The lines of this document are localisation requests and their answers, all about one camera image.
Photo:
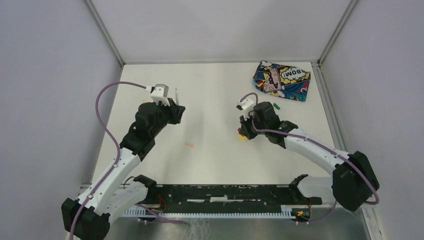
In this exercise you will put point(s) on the red white pen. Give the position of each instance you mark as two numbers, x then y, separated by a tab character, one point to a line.
176	97

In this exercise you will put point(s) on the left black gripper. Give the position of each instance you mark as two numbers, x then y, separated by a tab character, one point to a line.
176	111

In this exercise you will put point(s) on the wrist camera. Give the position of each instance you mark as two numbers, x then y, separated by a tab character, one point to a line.
246	106
159	94

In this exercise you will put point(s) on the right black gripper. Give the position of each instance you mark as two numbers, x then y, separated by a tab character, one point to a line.
244	129

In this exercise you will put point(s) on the green pen cap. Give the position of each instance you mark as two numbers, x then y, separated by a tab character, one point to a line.
276	106

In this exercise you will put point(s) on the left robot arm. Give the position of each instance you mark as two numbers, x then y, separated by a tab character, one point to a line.
91	215

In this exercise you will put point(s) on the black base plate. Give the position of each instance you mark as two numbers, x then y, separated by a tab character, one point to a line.
226	199

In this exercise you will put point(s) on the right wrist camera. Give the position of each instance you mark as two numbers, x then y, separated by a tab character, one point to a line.
246	106

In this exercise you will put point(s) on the yellow pen cap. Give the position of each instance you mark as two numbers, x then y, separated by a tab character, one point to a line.
242	138

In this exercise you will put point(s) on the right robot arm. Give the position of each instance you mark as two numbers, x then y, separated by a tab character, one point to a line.
351	181

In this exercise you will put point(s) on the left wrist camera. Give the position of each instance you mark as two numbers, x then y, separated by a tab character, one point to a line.
159	94

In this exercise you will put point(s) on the comic print pencil pouch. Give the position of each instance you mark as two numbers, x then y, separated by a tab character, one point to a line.
283	81

